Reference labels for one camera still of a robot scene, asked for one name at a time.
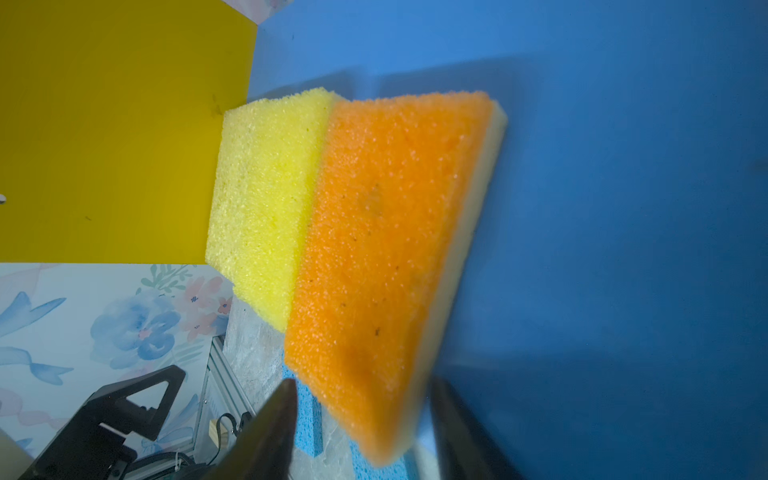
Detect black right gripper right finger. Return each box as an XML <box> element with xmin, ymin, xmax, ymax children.
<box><xmin>429</xmin><ymin>377</ymin><xmax>524</xmax><ymax>480</ymax></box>

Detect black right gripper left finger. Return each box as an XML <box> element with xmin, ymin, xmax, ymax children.
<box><xmin>203</xmin><ymin>379</ymin><xmax>298</xmax><ymax>480</ymax></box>

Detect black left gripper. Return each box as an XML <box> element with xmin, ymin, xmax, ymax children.
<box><xmin>17</xmin><ymin>364</ymin><xmax>188</xmax><ymax>480</ymax></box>

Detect orange scrub sponge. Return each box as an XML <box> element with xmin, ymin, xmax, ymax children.
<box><xmin>285</xmin><ymin>92</ymin><xmax>507</xmax><ymax>467</ymax></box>

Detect yellow scrub sponge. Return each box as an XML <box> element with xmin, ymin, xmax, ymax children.
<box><xmin>205</xmin><ymin>88</ymin><xmax>341</xmax><ymax>332</ymax></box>

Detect yellow shelf unit frame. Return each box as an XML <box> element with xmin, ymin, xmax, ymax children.
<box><xmin>1</xmin><ymin>1</ymin><xmax>257</xmax><ymax>264</ymax></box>

